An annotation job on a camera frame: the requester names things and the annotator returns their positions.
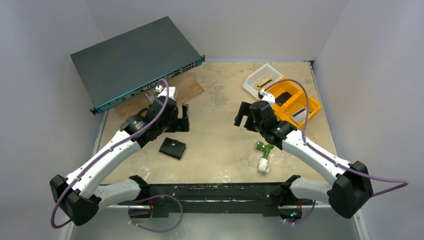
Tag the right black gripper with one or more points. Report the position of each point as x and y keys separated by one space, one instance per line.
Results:
x=244 y=114

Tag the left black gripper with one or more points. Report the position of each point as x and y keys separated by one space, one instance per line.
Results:
x=180 y=124

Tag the black leather card holder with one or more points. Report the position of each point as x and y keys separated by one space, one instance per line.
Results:
x=172 y=148

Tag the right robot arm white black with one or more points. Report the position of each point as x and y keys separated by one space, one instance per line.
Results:
x=345 y=187

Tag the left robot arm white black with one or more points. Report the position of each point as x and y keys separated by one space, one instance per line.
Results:
x=80 y=195

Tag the gold card in white bin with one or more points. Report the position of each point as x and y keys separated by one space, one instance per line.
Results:
x=263 y=83

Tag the black card in yellow bin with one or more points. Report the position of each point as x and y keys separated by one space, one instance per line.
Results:
x=282 y=98

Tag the silver card in yellow bin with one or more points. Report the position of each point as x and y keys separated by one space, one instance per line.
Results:
x=299 y=115

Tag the wooden board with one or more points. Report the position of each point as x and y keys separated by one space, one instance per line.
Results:
x=187 y=88

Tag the white plastic bin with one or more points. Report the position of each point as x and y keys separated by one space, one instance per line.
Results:
x=265 y=70

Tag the yellow plastic bin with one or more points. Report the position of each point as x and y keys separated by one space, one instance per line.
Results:
x=297 y=101

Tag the green white pipe fitting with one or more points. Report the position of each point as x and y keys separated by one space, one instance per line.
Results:
x=263 y=163

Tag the grey blue network switch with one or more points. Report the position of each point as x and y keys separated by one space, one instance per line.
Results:
x=129 y=64

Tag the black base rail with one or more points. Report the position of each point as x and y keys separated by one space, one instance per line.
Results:
x=269 y=199

